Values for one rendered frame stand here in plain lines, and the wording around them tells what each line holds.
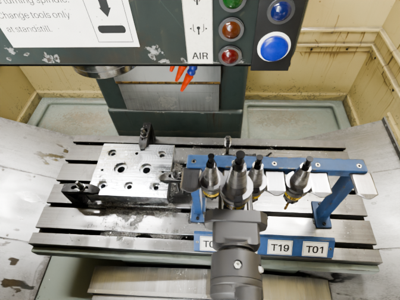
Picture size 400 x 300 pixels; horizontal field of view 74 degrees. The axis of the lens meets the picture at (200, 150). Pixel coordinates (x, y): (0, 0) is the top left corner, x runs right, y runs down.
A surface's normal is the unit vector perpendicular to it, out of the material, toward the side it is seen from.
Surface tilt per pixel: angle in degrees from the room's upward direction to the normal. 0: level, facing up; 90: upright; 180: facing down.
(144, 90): 90
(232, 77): 90
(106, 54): 90
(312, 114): 0
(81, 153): 0
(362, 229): 0
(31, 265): 24
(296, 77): 90
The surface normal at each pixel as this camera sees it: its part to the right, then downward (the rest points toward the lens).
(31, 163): 0.36, -0.53
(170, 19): -0.07, 0.80
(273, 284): 0.08, -0.59
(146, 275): -0.18, -0.59
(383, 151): -0.45, -0.55
